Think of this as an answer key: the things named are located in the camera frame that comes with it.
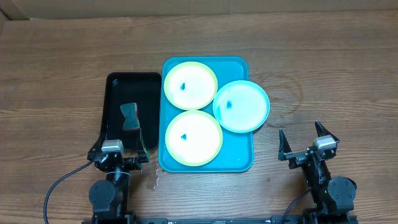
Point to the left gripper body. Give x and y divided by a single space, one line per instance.
130 165

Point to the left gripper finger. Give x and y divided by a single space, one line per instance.
140 145
96 147

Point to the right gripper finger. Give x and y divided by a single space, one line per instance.
322 131
284 147

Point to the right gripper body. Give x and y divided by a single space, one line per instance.
298 160

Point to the dark wet sponge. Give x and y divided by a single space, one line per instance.
131 120

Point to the yellow-green plate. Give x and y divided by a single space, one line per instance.
194 138
190 85

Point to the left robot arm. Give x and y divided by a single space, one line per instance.
110 197

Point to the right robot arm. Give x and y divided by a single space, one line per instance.
333 197

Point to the black plastic tray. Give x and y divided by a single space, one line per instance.
142 88

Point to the teal plastic tray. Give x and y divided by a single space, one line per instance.
237 151

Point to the light blue plate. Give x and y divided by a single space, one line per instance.
241 106

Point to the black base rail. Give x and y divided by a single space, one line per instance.
275 219

